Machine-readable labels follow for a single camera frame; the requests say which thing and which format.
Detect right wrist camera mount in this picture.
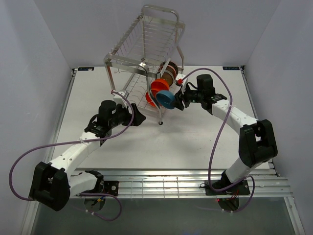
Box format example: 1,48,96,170
175,73,186,87

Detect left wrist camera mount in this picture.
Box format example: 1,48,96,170
111,90,129,108

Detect floral black-white patterned bowl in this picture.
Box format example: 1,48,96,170
169,61,179,76

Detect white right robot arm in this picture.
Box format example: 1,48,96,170
173,74,278,194

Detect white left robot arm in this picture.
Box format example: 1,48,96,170
29,100,146,211

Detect steel wire dish rack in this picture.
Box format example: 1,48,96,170
104,4,185,125

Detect aluminium table frame rails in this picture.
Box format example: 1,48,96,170
21,66,305,235

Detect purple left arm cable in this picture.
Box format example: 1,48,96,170
9,90,135,222

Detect brown cream-inside bowl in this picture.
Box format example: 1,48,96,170
162,70,174,87

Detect white orange patterned bowl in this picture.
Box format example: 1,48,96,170
158,62,177,79

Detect orange plastic bowl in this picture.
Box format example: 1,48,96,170
151,79,170,95
145,89,158,107

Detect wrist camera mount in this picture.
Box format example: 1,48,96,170
175,73,186,87
111,90,129,108

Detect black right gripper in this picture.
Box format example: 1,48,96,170
170,83,203,111

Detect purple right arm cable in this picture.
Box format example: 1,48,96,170
180,68,255,213

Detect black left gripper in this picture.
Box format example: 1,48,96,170
109,103,146,128

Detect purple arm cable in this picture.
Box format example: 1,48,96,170
9,90,135,222
180,68,255,213

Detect blue ceramic bowl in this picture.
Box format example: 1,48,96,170
156,90,176,109

